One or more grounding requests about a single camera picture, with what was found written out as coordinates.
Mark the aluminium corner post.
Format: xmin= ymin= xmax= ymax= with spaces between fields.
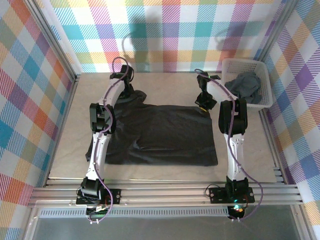
xmin=24 ymin=0 xmax=82 ymax=85
xmin=254 ymin=0 xmax=300 ymax=62

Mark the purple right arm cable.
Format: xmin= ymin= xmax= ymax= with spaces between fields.
xmin=194 ymin=68 xmax=265 ymax=223

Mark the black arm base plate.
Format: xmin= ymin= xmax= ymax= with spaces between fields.
xmin=208 ymin=186 xmax=256 ymax=205
xmin=75 ymin=188 xmax=122 ymax=206

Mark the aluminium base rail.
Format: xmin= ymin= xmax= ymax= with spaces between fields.
xmin=27 ymin=169 xmax=305 ymax=209

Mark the black t-shirt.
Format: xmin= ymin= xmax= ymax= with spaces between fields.
xmin=84 ymin=90 xmax=218 ymax=168

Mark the small controller board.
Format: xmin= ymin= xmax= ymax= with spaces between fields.
xmin=85 ymin=204 xmax=112 ymax=217
xmin=227 ymin=203 xmax=247 ymax=220

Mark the white plastic basket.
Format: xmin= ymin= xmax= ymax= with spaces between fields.
xmin=221 ymin=57 xmax=274 ymax=111

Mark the grey-blue t-shirt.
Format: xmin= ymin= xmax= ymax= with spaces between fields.
xmin=224 ymin=71 xmax=263 ymax=105

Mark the grey slotted cable duct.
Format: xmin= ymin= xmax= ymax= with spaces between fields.
xmin=37 ymin=208 xmax=230 ymax=219

